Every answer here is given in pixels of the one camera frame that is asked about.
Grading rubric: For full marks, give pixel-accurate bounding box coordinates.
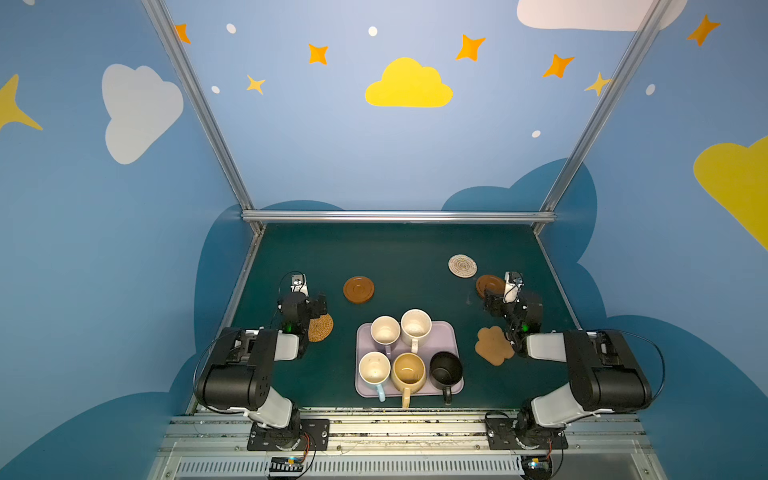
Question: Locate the woven rattan round coaster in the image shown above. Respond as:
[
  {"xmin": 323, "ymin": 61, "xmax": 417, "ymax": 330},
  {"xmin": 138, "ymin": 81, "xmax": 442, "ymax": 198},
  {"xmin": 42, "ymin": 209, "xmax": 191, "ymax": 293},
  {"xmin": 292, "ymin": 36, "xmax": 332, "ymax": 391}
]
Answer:
[{"xmin": 308, "ymin": 314, "xmax": 334, "ymax": 343}]

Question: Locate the cork paw shaped coaster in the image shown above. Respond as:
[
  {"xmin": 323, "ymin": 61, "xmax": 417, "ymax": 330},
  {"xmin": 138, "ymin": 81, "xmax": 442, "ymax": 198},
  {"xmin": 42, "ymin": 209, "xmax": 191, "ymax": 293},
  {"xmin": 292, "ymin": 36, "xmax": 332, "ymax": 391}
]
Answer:
[{"xmin": 475, "ymin": 326, "xmax": 515, "ymax": 366}]

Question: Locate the brown wooden round coaster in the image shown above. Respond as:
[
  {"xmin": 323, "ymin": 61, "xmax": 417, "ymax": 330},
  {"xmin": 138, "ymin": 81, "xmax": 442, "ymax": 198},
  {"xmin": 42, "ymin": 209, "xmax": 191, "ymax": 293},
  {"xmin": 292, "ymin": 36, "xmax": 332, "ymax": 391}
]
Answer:
[
  {"xmin": 343, "ymin": 276, "xmax": 375, "ymax": 304},
  {"xmin": 475, "ymin": 275, "xmax": 506, "ymax": 299}
]

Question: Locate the white multicolour woven coaster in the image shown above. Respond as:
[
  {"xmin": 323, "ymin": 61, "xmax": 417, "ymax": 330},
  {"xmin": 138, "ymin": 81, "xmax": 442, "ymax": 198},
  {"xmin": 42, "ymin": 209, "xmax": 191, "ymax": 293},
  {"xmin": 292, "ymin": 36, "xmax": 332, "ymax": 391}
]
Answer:
[{"xmin": 448, "ymin": 254, "xmax": 478, "ymax": 279}]

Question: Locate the cream mug lilac handle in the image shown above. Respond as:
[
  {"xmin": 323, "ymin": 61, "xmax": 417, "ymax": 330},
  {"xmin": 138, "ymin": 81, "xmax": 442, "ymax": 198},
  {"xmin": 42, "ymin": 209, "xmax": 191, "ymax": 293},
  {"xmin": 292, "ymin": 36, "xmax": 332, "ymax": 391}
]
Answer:
[{"xmin": 370, "ymin": 316, "xmax": 401, "ymax": 359}]

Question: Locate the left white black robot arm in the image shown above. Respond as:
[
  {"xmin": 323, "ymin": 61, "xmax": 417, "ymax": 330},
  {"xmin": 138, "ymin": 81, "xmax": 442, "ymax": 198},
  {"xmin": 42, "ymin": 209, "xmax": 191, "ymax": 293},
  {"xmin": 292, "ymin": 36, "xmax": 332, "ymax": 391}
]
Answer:
[{"xmin": 194, "ymin": 291, "xmax": 327, "ymax": 431}]

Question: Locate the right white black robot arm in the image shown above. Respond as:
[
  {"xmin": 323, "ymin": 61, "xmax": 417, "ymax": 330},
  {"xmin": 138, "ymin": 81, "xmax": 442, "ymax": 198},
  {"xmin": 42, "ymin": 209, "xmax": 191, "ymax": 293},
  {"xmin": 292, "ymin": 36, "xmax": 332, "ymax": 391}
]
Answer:
[{"xmin": 483, "ymin": 289, "xmax": 655, "ymax": 436}]

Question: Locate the black mug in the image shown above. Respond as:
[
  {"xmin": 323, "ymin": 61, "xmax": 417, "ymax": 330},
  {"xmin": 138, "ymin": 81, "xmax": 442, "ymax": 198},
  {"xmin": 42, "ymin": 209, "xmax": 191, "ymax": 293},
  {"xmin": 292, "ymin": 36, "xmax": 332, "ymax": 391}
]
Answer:
[{"xmin": 429, "ymin": 351, "xmax": 463, "ymax": 406}]

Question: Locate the lilac plastic tray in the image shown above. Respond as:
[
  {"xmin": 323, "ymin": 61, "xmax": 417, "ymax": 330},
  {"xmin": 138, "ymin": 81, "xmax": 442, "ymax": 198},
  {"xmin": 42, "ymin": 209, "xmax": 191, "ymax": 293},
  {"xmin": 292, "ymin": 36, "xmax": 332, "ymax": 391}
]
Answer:
[{"xmin": 354, "ymin": 321, "xmax": 459, "ymax": 399}]

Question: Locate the yellow mug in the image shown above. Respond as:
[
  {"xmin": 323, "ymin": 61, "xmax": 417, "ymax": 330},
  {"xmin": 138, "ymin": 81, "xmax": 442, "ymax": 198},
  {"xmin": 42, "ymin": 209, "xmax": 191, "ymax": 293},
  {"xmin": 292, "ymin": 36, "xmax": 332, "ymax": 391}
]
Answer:
[{"xmin": 391, "ymin": 352, "xmax": 427, "ymax": 409}]

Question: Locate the right small circuit board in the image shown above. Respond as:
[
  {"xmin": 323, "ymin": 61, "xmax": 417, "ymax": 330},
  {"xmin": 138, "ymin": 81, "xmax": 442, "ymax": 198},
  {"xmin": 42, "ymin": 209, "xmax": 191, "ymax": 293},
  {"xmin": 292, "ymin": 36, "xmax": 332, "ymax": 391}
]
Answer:
[{"xmin": 521, "ymin": 456, "xmax": 553, "ymax": 480}]

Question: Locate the small circuit board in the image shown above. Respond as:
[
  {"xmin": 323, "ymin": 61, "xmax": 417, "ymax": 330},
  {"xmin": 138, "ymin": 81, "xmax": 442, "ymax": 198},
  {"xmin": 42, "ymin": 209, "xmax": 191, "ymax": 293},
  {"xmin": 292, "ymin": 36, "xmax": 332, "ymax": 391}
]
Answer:
[
  {"xmin": 521, "ymin": 456, "xmax": 553, "ymax": 480},
  {"xmin": 267, "ymin": 456, "xmax": 304, "ymax": 477}
]

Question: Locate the left small circuit board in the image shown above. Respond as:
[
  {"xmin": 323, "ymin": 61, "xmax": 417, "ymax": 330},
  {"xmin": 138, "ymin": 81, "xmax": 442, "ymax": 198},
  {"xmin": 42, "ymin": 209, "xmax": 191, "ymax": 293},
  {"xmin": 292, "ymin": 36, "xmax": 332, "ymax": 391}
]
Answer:
[{"xmin": 267, "ymin": 456, "xmax": 304, "ymax": 477}]

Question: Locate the cream mug blue handle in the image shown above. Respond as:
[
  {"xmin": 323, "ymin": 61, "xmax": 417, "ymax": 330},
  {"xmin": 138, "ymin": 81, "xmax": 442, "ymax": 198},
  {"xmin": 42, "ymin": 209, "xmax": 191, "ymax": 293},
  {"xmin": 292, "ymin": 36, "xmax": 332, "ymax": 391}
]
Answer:
[{"xmin": 358, "ymin": 351, "xmax": 391, "ymax": 402}]

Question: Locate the cream mug white handle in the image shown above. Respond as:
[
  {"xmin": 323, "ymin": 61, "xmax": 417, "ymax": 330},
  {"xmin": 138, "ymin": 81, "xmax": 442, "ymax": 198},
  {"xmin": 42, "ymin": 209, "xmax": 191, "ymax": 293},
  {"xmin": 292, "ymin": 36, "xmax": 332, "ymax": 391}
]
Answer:
[{"xmin": 400, "ymin": 309, "xmax": 432, "ymax": 354}]

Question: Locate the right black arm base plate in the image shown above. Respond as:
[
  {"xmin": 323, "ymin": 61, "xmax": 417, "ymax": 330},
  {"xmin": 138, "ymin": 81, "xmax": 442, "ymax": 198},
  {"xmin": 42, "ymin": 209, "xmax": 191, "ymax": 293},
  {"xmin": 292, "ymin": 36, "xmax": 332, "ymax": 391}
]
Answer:
[{"xmin": 484, "ymin": 415, "xmax": 569, "ymax": 450}]

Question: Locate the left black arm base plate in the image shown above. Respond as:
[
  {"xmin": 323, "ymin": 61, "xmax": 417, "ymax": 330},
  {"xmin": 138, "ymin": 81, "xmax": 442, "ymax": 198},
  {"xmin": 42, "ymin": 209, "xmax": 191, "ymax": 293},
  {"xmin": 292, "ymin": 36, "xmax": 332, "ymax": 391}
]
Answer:
[{"xmin": 246, "ymin": 419, "xmax": 330, "ymax": 452}]

